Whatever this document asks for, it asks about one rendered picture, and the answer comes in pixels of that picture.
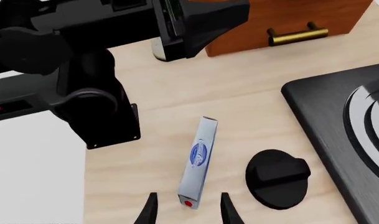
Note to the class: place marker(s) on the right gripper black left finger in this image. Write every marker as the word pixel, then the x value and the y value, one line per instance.
pixel 150 213

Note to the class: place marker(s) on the round black stove knob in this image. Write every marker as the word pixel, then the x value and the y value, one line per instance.
pixel 277 178

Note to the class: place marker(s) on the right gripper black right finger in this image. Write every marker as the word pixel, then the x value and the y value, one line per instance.
pixel 229 213

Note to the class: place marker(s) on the wooden cabinet drawer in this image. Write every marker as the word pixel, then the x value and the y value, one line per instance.
pixel 239 39

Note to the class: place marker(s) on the wooden cabinet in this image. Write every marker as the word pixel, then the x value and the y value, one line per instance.
pixel 285 14

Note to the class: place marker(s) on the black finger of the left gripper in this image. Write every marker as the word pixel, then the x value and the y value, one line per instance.
pixel 208 16

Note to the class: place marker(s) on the flat black stove plate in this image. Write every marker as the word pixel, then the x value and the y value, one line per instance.
pixel 326 112

